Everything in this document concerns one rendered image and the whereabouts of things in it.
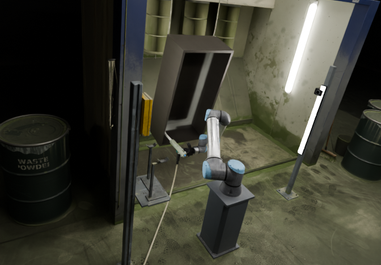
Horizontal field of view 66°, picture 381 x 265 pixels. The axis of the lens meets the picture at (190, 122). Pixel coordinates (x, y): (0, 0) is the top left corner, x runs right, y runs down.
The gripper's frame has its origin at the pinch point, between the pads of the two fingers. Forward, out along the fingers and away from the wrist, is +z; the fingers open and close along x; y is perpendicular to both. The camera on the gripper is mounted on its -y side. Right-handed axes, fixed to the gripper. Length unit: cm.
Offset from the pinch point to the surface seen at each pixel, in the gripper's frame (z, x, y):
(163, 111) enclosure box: 11.2, 26.7, -36.5
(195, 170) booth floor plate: -44, 15, 47
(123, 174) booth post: 73, -25, -6
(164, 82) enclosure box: 12, 34, -68
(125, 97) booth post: 77, -21, -80
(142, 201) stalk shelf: 82, -82, -28
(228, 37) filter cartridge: -136, 124, -98
